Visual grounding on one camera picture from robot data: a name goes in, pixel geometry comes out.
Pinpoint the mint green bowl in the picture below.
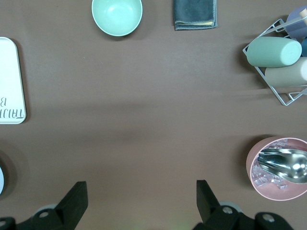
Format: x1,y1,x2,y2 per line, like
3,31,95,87
91,0,143,37

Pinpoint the white wire cup rack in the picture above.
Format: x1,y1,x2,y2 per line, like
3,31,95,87
242,9,307,106

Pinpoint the cream tray with bear print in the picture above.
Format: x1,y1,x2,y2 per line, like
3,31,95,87
0,36,27,125

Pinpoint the pink bowl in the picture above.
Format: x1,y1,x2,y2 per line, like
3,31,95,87
246,136,307,201

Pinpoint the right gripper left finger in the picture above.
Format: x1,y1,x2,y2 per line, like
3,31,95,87
0,181,88,230

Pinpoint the metal scoop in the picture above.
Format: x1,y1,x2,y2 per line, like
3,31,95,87
257,148,307,185

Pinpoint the brown table mat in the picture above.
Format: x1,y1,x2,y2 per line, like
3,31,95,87
0,0,307,230

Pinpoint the white round plate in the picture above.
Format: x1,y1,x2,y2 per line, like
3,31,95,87
0,165,5,195

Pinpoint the folded grey cloth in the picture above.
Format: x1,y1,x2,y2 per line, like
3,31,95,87
174,0,219,31

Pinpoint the purple cup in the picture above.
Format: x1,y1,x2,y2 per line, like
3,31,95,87
286,6,307,40

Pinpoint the clear ice cube pile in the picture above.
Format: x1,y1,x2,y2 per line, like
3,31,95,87
251,138,296,190

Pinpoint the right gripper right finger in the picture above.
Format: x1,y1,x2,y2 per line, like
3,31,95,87
193,180,294,230

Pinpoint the sage green cup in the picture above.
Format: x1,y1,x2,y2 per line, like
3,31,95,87
247,36,303,68

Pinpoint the beige cup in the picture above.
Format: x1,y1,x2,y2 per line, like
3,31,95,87
264,57,307,89

